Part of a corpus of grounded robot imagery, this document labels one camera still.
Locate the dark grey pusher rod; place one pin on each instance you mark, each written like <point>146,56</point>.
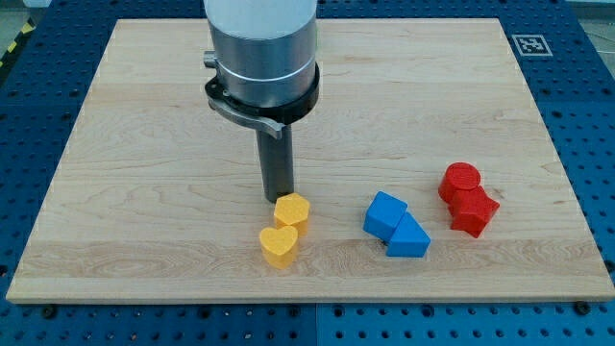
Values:
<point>276,164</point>

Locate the black flange with metal clamp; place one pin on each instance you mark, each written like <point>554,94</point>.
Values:
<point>272,120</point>

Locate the yellow pentagon block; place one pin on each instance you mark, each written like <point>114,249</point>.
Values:
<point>292,210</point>

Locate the yellow heart block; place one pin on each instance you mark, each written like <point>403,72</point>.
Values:
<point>279,246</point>

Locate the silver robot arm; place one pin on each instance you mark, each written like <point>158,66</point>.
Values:
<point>266,76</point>

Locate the wooden board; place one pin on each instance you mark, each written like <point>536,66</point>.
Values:
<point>157,199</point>

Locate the blue cube block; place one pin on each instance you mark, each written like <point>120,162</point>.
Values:
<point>383,215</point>

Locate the blue triangle block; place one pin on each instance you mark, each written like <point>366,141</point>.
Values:
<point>409,239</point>

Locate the red cylinder block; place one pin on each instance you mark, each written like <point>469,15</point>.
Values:
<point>458,176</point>

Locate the red star block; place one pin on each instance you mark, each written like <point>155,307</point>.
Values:
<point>472,210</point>

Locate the white fiducial marker tag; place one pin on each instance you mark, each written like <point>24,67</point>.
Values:
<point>532,45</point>

